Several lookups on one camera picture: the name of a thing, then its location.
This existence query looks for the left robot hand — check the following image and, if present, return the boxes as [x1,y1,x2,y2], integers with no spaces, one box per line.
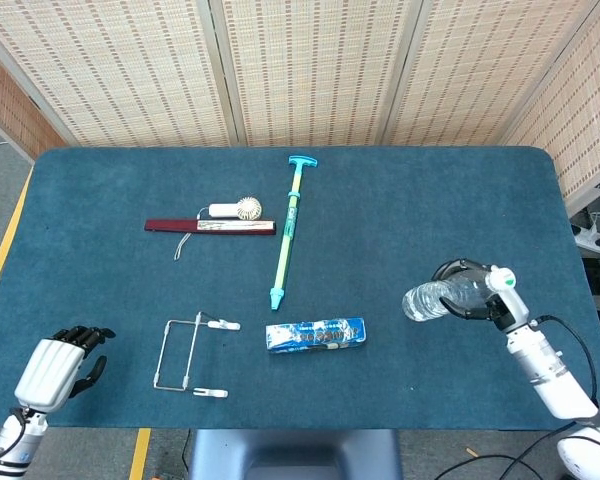
[13,325,116,412]

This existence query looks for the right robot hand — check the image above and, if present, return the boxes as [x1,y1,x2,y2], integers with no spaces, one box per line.
[431,258,531,332]

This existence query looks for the transparent water bottle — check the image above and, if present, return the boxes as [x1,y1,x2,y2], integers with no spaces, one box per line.
[402,267,516,322]

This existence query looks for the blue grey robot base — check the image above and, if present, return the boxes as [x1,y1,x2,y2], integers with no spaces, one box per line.
[188,428,404,480]

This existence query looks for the green blue toy water pump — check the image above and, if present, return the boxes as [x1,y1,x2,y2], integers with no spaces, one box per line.
[269,155,320,312]

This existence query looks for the white power strip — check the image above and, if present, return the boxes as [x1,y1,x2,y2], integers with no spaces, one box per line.
[572,222,600,257]

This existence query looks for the blue table cloth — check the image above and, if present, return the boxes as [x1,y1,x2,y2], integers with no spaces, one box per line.
[0,145,600,431]

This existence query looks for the dark red folded fan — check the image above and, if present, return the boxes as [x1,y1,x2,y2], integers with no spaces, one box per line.
[144,218,277,237]

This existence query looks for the blue cookie box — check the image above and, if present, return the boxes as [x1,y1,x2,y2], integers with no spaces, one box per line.
[265,316,367,355]

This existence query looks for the beige woven screen panel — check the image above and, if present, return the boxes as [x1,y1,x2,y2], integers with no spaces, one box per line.
[499,0,600,216]
[379,0,600,147]
[209,0,424,149]
[0,0,241,149]

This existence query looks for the white handheld fan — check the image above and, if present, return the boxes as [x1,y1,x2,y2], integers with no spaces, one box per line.
[173,196,264,261]

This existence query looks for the orange woven screen panel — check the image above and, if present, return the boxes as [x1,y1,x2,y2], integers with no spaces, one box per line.
[0,39,69,164]

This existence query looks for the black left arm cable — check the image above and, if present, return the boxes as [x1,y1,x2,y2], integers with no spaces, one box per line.
[0,407,31,464]

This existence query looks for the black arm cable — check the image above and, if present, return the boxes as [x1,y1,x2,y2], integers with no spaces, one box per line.
[0,407,31,464]
[532,313,600,407]

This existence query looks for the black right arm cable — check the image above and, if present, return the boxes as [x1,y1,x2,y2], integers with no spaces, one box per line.
[532,313,600,407]

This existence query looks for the black floor cable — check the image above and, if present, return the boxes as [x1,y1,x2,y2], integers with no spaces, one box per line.
[432,424,581,480]

